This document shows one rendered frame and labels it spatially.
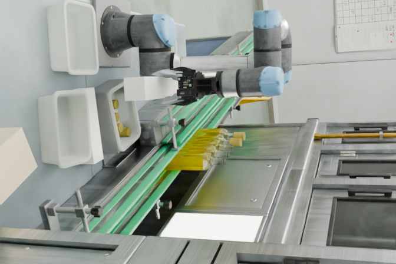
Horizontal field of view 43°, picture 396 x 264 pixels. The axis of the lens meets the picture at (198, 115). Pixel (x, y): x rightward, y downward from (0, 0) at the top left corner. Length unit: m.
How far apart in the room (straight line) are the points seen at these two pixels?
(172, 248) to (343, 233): 0.85
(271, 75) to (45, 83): 0.68
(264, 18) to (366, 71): 6.53
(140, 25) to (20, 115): 0.56
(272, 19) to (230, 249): 0.66
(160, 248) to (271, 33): 0.66
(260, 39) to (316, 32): 6.40
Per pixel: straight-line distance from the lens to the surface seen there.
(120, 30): 1.81
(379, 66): 7.83
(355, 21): 7.68
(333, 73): 7.88
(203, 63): 1.76
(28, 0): 1.54
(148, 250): 0.97
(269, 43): 1.36
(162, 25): 1.75
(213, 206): 1.79
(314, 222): 1.75
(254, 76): 1.27
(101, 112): 1.72
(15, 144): 1.33
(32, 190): 1.51
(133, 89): 1.32
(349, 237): 1.68
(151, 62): 1.77
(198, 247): 0.95
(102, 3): 1.84
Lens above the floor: 1.68
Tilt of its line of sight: 20 degrees down
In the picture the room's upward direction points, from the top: 88 degrees clockwise
